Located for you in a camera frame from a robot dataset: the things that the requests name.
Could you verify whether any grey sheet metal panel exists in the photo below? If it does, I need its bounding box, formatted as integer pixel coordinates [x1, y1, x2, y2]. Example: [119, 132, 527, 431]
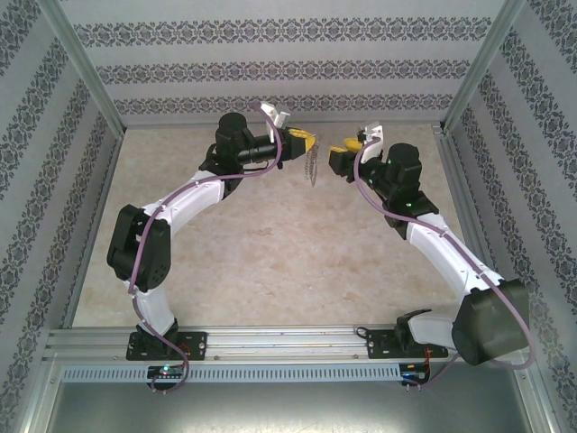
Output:
[44, 360, 555, 433]

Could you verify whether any aluminium side rail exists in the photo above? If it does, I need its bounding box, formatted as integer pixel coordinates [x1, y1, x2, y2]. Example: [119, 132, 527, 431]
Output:
[62, 128, 125, 328]
[432, 124, 528, 330]

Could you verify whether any aluminium rail along wall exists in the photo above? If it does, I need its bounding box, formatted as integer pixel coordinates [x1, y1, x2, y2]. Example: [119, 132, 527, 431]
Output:
[121, 117, 445, 130]

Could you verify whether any aluminium frame post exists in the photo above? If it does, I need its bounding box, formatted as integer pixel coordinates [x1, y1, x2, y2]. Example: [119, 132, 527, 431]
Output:
[38, 0, 125, 132]
[441, 0, 527, 132]

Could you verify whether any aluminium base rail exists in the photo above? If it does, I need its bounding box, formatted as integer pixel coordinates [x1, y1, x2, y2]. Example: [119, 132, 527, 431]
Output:
[44, 324, 528, 362]

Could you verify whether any grey slotted cable duct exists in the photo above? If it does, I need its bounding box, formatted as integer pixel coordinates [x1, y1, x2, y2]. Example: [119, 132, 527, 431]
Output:
[60, 364, 402, 383]

